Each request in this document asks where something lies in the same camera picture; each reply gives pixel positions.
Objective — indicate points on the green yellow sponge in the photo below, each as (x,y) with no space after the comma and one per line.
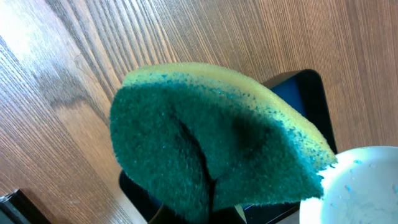
(201,138)

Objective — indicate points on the blue water tray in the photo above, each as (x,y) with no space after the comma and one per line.
(304,91)

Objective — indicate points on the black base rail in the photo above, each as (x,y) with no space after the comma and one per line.
(16,208)

